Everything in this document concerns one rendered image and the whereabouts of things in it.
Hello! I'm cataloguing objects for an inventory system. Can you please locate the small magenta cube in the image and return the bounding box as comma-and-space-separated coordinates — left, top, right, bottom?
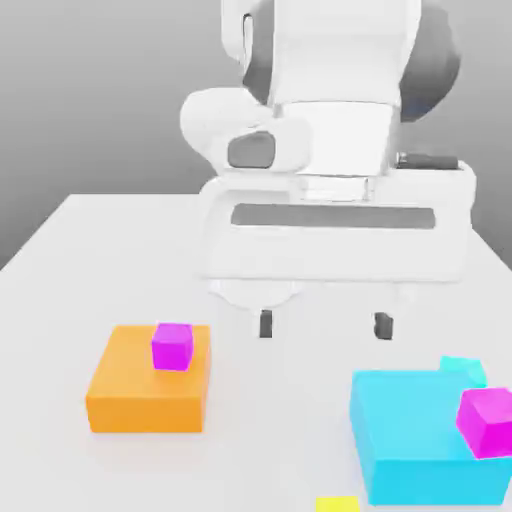
150, 322, 195, 373
455, 386, 512, 461

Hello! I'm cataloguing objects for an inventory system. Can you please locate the small turquoise cube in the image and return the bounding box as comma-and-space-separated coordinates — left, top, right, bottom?
439, 354, 489, 390

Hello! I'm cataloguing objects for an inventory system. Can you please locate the small yellow cube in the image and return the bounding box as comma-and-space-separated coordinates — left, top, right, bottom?
315, 495, 362, 512

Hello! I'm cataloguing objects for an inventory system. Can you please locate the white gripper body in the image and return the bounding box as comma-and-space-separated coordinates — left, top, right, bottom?
198, 160, 478, 284

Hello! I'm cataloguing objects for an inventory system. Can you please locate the large cyan box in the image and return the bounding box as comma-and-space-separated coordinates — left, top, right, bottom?
349, 369, 512, 508

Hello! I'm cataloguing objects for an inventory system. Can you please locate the large orange box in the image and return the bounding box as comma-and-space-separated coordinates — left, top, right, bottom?
85, 324, 212, 435

